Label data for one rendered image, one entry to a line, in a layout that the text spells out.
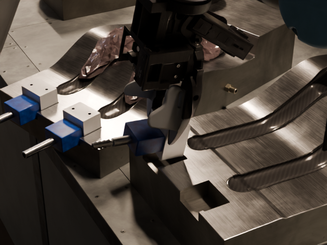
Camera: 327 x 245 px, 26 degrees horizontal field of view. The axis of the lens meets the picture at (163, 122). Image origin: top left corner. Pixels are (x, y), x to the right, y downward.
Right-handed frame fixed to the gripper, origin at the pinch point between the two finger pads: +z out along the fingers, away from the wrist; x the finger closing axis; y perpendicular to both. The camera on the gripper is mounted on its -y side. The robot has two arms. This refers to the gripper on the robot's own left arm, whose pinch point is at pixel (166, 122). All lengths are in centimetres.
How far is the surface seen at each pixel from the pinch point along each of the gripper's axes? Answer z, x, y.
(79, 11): 20, -65, -17
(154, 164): 8.4, -0.9, -0.3
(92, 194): 16.4, -5.2, 6.3
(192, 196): 6.0, 8.8, -0.8
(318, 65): -2.6, -4.6, -29.9
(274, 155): 3.0, 7.3, -14.5
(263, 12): 2.2, -29.5, -38.0
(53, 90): 10.7, -24.7, 5.6
